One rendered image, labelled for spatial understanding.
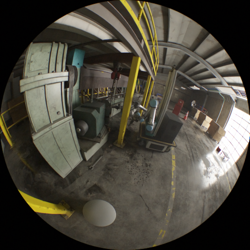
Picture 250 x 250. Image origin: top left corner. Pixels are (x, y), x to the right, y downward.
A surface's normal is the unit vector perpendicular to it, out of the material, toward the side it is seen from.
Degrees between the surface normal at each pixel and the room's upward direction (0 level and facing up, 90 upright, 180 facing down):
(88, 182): 0
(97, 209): 1
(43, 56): 80
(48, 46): 73
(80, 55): 90
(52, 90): 90
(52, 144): 90
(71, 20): 90
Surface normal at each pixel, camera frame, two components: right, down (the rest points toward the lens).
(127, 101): -0.40, 0.41
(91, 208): 0.16, -0.85
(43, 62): 0.92, 0.20
